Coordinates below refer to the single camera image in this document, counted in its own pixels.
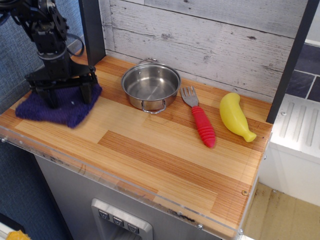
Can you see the silver dispenser button panel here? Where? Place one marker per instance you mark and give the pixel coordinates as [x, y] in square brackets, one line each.
[116, 224]

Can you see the dark right frame post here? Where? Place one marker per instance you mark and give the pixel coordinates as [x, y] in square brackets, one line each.
[299, 41]

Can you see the yellow plastic banana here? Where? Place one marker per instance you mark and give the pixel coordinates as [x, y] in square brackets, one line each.
[233, 117]

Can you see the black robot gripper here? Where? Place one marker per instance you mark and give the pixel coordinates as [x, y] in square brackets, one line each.
[61, 72]

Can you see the clear acrylic table guard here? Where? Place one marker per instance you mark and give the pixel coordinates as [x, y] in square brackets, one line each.
[74, 184]

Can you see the dark left frame post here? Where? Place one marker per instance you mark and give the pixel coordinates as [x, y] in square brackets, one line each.
[92, 30]

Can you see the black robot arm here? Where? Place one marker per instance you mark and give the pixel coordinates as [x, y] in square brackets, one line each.
[45, 26]

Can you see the stainless steel pot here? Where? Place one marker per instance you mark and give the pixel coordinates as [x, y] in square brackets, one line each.
[151, 86]

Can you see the white ribbed appliance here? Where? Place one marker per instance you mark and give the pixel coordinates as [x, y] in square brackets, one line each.
[291, 161]

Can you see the dark blue terry cloth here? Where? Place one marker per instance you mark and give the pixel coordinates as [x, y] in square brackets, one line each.
[70, 111]

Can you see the red handled toy fork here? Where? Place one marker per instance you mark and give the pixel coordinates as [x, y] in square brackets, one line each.
[203, 124]

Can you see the dark frame post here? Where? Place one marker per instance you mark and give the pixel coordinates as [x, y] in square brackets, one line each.
[92, 30]
[299, 41]

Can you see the yellow black object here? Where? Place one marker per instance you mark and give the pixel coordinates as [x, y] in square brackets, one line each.
[17, 235]

